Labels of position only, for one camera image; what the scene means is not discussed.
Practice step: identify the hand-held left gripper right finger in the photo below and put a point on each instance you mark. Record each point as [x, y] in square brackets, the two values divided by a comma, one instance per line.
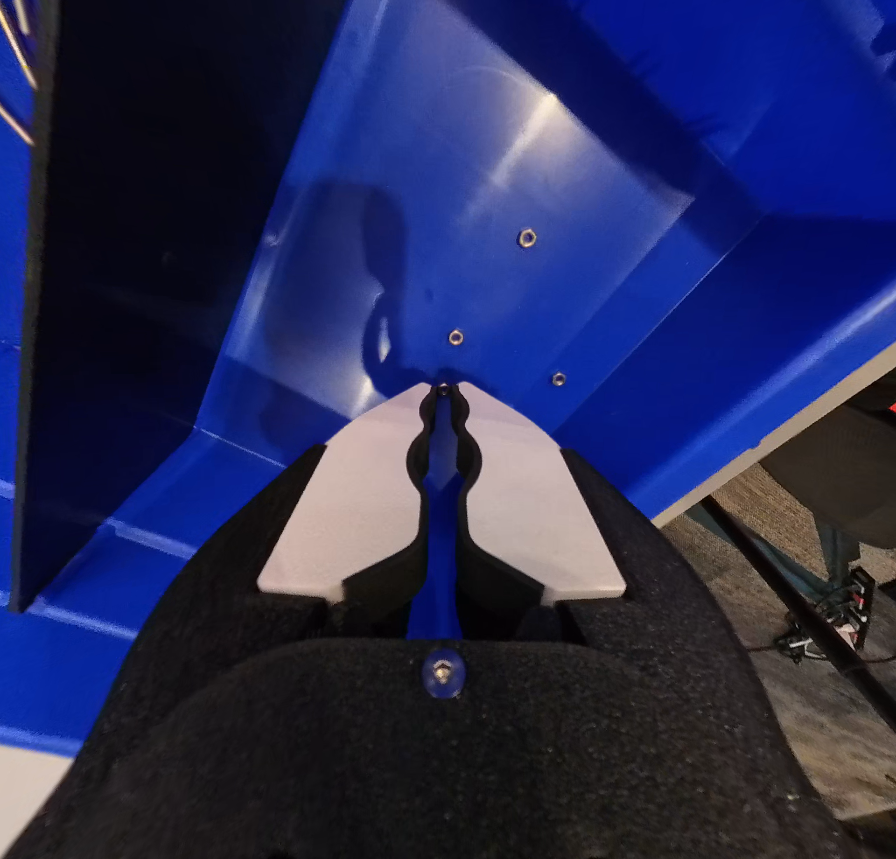
[539, 516]

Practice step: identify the black desk frame bar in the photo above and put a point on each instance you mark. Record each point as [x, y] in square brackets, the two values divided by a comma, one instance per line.
[784, 579]

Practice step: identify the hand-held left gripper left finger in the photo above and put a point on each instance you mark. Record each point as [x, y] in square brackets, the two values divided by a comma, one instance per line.
[336, 509]

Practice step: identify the black bin divider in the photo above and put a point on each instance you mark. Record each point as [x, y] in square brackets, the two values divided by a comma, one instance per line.
[140, 243]

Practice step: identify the blue plastic bin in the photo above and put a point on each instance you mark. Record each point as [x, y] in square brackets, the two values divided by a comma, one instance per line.
[490, 138]

